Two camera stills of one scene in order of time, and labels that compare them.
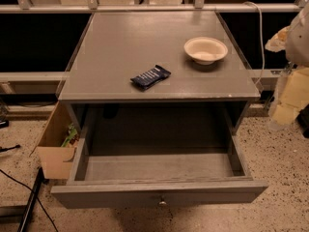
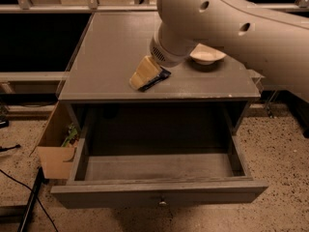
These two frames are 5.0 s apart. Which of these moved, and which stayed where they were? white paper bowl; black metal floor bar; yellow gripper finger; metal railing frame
Moved: yellow gripper finger
Stayed: black metal floor bar; white paper bowl; metal railing frame
